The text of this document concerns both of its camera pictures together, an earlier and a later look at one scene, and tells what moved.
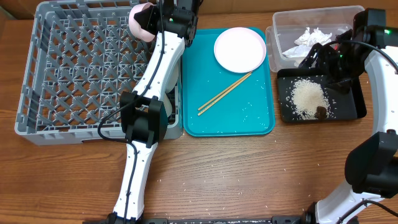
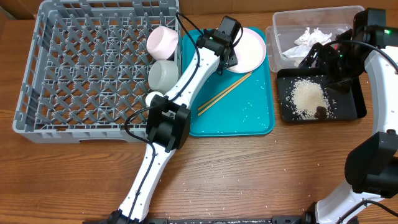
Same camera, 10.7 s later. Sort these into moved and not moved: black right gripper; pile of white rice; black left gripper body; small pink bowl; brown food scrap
Moved: small pink bowl; black left gripper body
Not moved: pile of white rice; black right gripper; brown food scrap
